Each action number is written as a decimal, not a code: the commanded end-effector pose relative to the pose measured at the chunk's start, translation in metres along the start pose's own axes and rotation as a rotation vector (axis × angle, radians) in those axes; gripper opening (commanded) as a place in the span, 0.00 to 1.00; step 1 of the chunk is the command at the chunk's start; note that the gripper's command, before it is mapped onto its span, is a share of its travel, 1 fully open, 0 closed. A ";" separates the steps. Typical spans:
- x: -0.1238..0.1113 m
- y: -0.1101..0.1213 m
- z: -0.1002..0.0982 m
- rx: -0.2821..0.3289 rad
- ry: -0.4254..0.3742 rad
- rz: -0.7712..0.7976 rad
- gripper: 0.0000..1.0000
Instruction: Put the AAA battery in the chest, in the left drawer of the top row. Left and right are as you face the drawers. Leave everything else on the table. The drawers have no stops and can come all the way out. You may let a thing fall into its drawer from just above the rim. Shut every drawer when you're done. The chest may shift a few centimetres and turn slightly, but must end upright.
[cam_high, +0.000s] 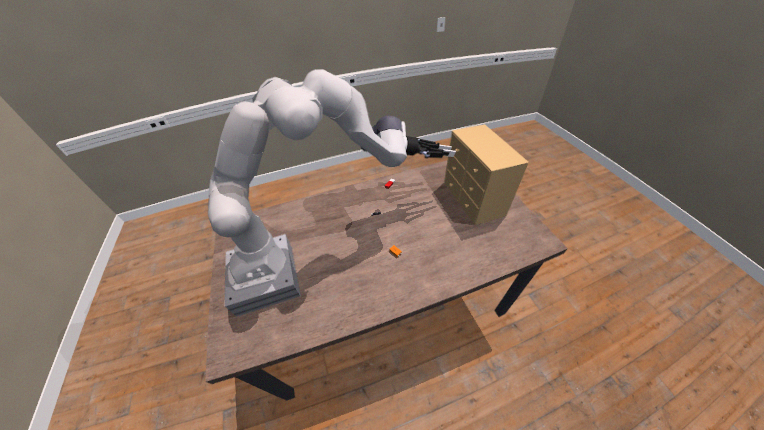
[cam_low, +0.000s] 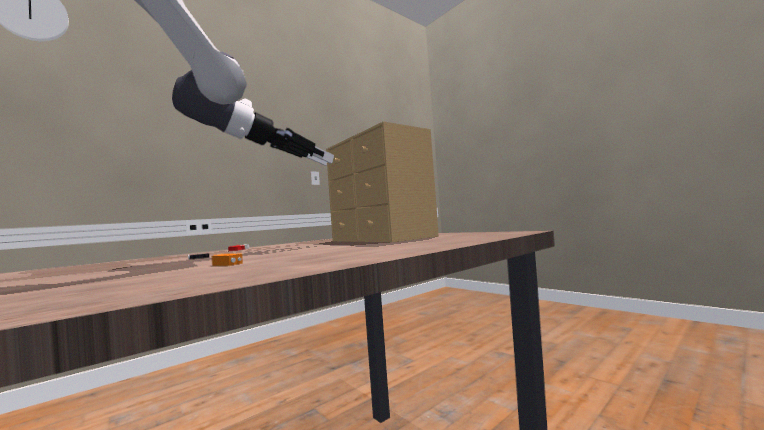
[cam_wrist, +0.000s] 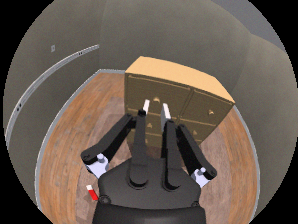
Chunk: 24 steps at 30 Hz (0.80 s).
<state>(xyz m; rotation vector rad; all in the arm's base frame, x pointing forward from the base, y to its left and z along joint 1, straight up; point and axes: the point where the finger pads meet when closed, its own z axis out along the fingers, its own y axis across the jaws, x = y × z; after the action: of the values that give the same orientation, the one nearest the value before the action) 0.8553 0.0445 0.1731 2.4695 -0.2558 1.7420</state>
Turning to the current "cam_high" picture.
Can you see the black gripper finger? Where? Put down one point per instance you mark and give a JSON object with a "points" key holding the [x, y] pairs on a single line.
{"points": [[433, 144], [436, 153]]}

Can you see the brown wooden chest of drawers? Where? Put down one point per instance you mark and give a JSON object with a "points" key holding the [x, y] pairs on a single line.
{"points": [[506, 165]]}

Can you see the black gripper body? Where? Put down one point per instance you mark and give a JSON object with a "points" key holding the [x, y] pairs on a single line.
{"points": [[412, 146]]}

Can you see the brown wooden drawer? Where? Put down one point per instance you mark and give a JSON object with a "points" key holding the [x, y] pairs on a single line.
{"points": [[481, 171], [457, 168], [454, 186], [470, 207], [462, 152], [476, 192]]}

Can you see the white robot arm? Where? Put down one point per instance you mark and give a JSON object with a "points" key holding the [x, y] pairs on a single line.
{"points": [[296, 112]]}

